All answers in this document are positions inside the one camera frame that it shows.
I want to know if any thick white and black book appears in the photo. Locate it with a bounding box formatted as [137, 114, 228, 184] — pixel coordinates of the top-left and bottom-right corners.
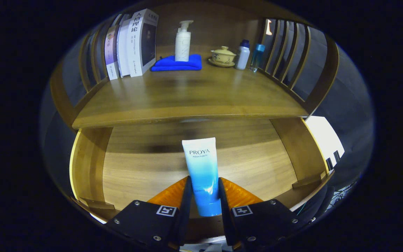
[127, 9, 159, 77]

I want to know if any blue and white cosmetic tube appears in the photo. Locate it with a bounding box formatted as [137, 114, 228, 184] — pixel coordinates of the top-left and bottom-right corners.
[182, 137, 222, 217]

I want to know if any clear blue bottle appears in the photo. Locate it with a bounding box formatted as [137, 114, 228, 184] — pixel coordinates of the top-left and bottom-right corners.
[249, 43, 266, 73]

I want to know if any purple book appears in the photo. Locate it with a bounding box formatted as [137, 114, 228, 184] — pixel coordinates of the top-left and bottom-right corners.
[105, 25, 120, 81]

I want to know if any yellow lidded tea bowl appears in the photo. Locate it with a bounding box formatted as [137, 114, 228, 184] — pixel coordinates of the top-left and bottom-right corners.
[208, 46, 237, 68]

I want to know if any white pump bottle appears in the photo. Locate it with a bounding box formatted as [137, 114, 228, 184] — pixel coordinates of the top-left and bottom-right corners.
[175, 20, 194, 62]

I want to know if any white bottle with dark cap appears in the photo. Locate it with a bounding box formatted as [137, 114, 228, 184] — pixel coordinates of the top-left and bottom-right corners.
[235, 39, 250, 70]

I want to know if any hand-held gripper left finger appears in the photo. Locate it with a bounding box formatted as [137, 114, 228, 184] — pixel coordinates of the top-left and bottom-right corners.
[104, 176, 193, 251]

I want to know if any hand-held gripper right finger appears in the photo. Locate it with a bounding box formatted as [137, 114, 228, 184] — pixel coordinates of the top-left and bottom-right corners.
[218, 177, 309, 251]

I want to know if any wooden drawer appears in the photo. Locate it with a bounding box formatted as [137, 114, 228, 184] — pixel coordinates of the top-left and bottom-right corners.
[69, 117, 335, 242]

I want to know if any white plastic storage unit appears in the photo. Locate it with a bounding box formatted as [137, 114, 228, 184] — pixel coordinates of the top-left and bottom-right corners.
[305, 115, 345, 172]

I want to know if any thin white book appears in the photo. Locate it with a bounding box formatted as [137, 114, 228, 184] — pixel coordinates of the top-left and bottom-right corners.
[116, 18, 132, 78]

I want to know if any wooden cabinet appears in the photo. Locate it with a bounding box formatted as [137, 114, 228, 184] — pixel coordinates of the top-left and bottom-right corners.
[49, 0, 342, 130]

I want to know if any blue folded cloth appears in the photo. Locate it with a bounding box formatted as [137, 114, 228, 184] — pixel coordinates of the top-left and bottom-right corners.
[150, 54, 203, 72]

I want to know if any wooden countertop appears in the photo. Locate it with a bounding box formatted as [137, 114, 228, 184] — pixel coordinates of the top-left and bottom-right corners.
[71, 44, 309, 129]

